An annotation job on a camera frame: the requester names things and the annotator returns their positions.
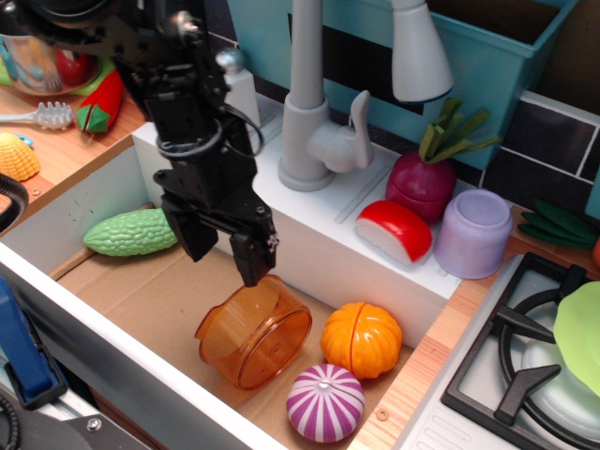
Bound white salt shaker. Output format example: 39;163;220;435
216;47;261;131

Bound green toy bitter gourd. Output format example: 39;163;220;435
82;209;178;257

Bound blue clamp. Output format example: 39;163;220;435
1;278;68;411

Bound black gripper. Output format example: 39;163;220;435
155;117;278;287

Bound yellow toy corn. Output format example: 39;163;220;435
1;133;41;181

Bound red white toy cheese slice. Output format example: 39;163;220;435
354;200;433;265

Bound light green plastic lid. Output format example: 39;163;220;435
553;281;599;396

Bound red toy chili pepper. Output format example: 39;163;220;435
76;69;125;134

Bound grey toy faucet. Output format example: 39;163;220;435
277;0;455;193

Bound lilac plastic cup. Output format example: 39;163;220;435
433;188;513;279

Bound cardboard sheet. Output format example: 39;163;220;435
47;202;415;450

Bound black stove grate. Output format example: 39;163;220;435
441;253;599;449

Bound orange toy pumpkin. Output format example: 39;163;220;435
320;302;403;380

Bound red toy radish with leaves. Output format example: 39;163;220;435
385;97;501;224

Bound black cable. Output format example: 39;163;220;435
0;172;30;233

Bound purple striped toy onion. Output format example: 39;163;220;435
286;364;366;443

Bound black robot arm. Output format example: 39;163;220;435
1;1;278;287

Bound teal plastic bin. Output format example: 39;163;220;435
229;1;574;180

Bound orange transparent plastic pot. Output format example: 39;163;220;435
195;275;312;390

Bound dark green felt leaves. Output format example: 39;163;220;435
517;199;599;249

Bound white pasta spoon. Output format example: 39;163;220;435
1;101;75;130

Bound steel pot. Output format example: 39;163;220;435
1;35;100;96

